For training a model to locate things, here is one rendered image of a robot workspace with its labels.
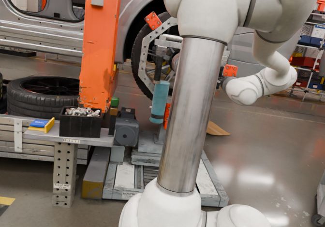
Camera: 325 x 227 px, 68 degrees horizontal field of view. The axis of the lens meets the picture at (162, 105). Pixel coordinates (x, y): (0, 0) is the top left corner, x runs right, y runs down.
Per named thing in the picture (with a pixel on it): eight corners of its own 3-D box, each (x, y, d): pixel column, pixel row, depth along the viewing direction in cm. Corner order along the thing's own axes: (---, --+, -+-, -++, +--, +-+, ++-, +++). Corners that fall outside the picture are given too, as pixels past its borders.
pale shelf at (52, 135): (115, 134, 140) (115, 129, 139) (112, 148, 124) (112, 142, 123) (36, 125, 134) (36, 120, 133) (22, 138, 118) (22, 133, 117)
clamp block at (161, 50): (163, 54, 137) (165, 45, 135) (165, 56, 128) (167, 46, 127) (155, 53, 136) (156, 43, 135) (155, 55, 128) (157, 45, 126)
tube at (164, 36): (184, 43, 149) (188, 25, 146) (191, 45, 131) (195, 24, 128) (156, 38, 147) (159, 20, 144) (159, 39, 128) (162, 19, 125)
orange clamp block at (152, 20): (161, 24, 151) (153, 11, 149) (162, 23, 144) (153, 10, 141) (152, 31, 152) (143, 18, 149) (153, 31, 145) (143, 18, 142)
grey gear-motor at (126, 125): (134, 141, 210) (140, 103, 200) (133, 168, 171) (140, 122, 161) (113, 139, 208) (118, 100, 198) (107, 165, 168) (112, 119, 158)
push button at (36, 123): (49, 124, 129) (49, 120, 129) (44, 129, 123) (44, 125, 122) (35, 122, 128) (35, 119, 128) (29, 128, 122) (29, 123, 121)
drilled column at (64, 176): (74, 196, 146) (79, 133, 134) (70, 207, 137) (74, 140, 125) (57, 194, 145) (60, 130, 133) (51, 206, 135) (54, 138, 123)
